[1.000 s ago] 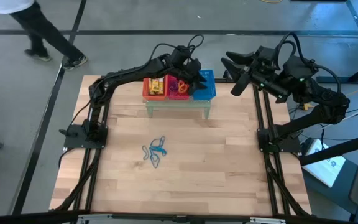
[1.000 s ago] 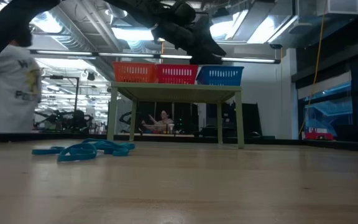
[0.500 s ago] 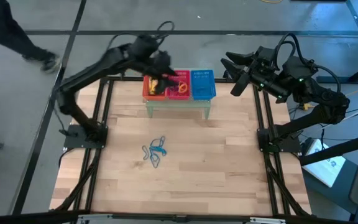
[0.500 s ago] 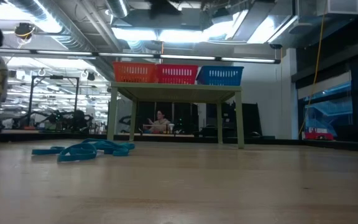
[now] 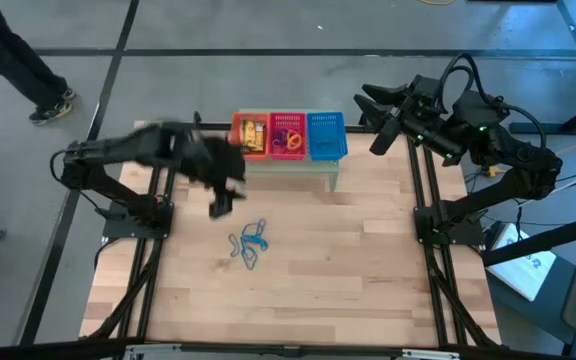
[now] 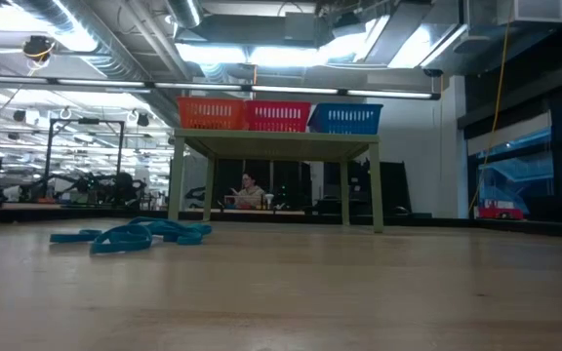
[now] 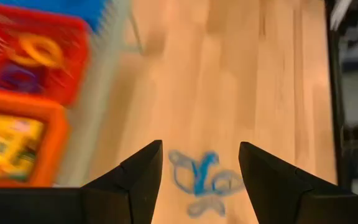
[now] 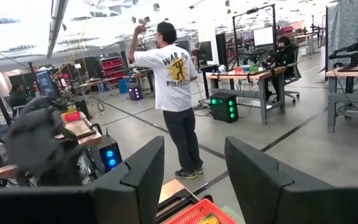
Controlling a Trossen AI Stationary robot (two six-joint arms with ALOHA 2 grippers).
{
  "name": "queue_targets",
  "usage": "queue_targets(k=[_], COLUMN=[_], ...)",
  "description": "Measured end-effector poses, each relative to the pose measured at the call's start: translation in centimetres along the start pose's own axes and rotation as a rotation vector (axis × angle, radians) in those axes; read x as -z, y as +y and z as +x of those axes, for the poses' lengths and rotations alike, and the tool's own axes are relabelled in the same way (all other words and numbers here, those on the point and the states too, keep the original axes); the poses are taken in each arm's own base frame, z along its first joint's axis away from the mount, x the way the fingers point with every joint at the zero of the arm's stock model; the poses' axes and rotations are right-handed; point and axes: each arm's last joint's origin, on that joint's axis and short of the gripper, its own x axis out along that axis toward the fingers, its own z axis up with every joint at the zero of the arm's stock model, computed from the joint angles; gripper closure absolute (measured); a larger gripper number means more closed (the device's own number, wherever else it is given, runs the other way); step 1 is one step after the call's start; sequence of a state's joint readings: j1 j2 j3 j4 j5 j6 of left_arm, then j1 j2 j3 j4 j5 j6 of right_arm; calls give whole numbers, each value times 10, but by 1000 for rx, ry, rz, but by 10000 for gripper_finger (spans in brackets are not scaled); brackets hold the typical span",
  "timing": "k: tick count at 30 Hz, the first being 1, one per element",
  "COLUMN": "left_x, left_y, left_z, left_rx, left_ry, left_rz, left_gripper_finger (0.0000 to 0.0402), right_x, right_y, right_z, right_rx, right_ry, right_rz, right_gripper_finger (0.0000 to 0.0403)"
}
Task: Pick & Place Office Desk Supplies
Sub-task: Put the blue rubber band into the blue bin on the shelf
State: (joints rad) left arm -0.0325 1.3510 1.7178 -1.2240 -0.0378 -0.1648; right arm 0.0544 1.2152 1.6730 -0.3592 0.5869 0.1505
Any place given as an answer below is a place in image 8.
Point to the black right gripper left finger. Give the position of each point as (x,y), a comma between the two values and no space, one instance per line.
(129,193)

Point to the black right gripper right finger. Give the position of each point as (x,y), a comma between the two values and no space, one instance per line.
(275,199)

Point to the yellow Crayola crayon pack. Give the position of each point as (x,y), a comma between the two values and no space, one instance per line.
(210,220)

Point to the grey office chair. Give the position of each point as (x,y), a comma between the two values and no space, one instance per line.
(293,74)

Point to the black computer with blue lights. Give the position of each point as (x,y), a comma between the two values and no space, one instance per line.
(110,155)

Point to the pale green small shelf table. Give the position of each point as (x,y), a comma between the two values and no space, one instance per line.
(232,216)

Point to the orange plastic basket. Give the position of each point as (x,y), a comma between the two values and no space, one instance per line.
(194,214)

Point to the wooden neighbour workbench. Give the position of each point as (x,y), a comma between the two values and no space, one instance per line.
(79,127)

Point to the small red bin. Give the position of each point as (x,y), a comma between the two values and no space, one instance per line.
(72,116)

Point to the computer with purple lights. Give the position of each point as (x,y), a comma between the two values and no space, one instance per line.
(135,93)

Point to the black computer with green lights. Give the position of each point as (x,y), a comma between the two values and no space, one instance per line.
(224,109)

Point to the blue bin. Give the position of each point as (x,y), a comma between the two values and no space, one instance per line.
(123,85)

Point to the person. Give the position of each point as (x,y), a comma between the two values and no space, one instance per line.
(172,77)
(19,96)
(284,56)

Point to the grey framed wooden workbench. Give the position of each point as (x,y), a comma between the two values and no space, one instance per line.
(353,99)

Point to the red bin shelf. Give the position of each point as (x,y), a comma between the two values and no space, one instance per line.
(112,67)

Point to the wooden workbench with grey legs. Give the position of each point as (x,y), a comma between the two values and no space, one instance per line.
(244,74)

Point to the black monitor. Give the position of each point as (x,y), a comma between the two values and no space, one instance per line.
(204,51)

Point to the white lit monitor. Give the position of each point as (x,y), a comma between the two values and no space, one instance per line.
(263,36)

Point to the grey curtain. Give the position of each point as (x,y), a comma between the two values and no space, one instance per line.
(346,25)

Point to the black aluminium table frame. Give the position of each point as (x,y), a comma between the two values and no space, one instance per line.
(179,199)

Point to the black camera stand frame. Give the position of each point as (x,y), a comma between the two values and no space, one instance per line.
(234,37)

